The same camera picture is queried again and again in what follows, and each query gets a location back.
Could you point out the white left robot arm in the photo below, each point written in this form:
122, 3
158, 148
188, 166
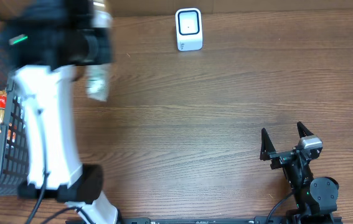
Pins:
55, 169

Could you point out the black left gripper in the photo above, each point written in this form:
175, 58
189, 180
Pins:
93, 48

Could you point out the white barcode scanner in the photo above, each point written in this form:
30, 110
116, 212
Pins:
189, 29

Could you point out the white tube gold cap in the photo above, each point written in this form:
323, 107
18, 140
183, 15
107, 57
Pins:
98, 74

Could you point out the dark grey plastic basket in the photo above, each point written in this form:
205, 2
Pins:
14, 156

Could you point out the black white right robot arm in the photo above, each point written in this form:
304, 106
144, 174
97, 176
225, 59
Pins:
315, 198

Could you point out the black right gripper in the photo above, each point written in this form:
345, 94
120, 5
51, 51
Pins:
268, 148

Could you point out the black mounting rail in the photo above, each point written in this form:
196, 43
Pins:
256, 220

